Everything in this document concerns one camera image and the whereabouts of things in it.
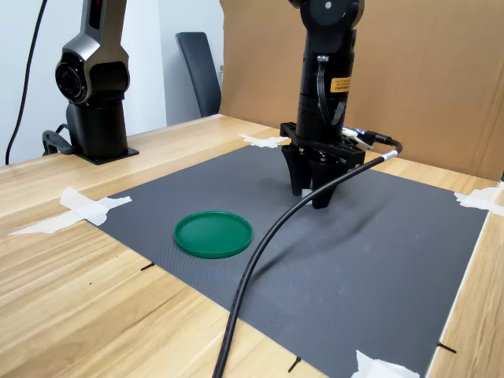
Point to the round green lid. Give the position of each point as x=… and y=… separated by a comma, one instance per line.
x=212, y=234

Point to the dark grey mat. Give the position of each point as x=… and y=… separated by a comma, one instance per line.
x=354, y=275

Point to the large brown cardboard partition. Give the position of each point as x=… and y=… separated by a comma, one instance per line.
x=433, y=78

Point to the dark grey chair back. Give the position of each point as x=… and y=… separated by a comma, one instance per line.
x=199, y=71

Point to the white camera box with board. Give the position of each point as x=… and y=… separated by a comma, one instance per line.
x=356, y=138

